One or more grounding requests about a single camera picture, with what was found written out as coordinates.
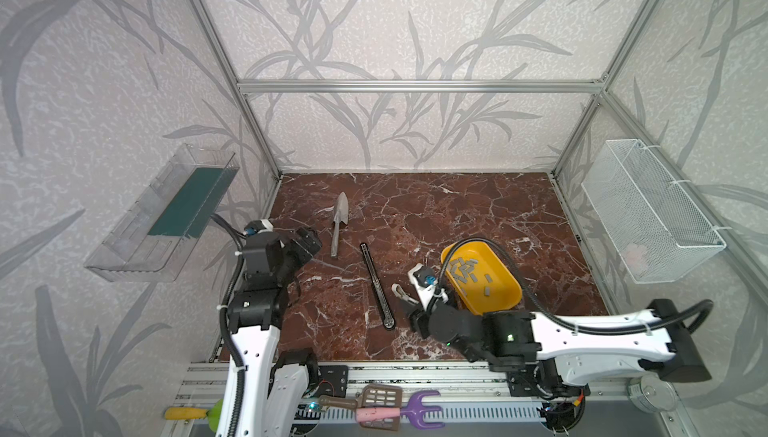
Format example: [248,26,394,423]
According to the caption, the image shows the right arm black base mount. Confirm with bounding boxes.
[506,359,591,401]

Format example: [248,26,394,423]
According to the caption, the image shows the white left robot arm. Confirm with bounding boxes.
[214,222,322,436]

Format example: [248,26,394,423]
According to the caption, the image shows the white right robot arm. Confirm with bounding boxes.
[412,299,713,391]

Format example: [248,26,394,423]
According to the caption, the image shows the clear plastic wall bin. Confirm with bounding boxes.
[85,144,240,283]

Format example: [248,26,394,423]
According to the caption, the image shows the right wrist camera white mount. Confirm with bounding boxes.
[408,263,449,310]

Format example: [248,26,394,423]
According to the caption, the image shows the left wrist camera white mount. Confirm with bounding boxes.
[243,219,274,236]

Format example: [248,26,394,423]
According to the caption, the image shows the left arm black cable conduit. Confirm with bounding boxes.
[209,213,248,437]

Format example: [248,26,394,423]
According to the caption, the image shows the purple toy fork pink handle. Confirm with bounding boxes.
[358,390,445,430]

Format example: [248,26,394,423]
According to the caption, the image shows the white slotted cable duct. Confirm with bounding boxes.
[293,403,547,425]

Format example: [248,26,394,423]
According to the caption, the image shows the grey staple strips pile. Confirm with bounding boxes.
[448,257,493,297]

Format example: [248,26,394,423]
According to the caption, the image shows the white wire mesh basket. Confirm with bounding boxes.
[582,139,727,284]

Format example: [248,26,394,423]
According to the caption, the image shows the green toy shovel yellow handle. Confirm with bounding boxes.
[163,399,223,432]

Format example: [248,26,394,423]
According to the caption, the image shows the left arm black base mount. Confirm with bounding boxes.
[304,364,350,398]

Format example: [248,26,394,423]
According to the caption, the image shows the brown toy spatula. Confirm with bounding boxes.
[318,383,403,432]

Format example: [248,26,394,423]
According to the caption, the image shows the beige stapler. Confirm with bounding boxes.
[391,283,420,305]

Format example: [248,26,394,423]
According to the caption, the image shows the grey toy trowel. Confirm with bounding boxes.
[330,192,349,258]

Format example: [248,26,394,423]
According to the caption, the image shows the yellow plastic tray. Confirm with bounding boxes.
[446,242,523,315]

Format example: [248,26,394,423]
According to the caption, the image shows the round grey metal disc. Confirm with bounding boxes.
[627,374,678,413]

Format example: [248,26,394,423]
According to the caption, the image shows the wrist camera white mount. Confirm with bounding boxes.
[408,263,449,310]
[243,219,274,236]

